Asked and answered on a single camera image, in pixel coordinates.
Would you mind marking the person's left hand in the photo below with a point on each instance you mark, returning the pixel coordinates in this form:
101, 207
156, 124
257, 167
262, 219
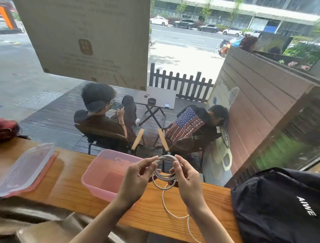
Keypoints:
133, 184

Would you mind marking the person's right hand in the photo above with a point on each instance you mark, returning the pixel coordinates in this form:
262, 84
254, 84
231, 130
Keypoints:
191, 186

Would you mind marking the person's right thumb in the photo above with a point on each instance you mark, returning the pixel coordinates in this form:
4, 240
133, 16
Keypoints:
173, 176

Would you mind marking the person's left thumb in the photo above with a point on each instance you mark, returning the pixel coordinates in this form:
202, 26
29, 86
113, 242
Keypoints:
155, 174

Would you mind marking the person's right forearm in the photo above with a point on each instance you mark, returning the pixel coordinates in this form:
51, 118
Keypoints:
212, 227

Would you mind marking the person's left forearm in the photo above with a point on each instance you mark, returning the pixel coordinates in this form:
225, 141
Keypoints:
100, 221

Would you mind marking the brown folding chair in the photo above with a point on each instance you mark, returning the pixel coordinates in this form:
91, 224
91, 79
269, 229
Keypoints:
180, 147
107, 140

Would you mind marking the pink plastic container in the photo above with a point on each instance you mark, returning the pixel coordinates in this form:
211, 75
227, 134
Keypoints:
105, 175

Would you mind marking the black ashtray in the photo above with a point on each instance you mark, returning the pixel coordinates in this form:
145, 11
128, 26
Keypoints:
151, 101

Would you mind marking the grey folding table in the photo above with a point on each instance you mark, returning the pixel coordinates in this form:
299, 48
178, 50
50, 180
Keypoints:
156, 97

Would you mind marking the black picket fence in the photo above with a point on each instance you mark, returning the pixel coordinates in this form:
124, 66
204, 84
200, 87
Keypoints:
185, 85

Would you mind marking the black bag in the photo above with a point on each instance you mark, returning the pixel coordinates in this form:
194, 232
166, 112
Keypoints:
277, 207

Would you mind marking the wooden plank planter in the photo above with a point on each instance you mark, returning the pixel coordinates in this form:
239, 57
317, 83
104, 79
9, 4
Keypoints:
262, 100

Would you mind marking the beige fabric garment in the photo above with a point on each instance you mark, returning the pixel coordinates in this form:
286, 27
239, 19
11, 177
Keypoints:
37, 222

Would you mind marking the clear lid with pink rim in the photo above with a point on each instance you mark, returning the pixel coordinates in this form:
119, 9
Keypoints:
23, 167

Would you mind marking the orange scooter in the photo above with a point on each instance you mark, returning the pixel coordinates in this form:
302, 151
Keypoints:
223, 49

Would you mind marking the blue car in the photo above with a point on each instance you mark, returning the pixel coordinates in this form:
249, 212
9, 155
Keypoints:
235, 41

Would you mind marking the beige window poster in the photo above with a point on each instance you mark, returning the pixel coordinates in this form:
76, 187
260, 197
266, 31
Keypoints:
95, 37

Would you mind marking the grey sedan car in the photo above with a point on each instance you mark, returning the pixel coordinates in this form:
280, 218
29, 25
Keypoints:
208, 28

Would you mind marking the dark suv car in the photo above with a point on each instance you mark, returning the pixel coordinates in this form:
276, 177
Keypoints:
184, 23

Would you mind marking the white car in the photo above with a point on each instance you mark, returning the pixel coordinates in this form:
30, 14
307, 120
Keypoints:
159, 20
232, 32

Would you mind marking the flowering green plants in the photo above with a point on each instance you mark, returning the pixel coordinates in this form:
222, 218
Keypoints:
303, 53

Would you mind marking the orange sign post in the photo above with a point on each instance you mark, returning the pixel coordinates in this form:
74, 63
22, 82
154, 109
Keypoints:
6, 16

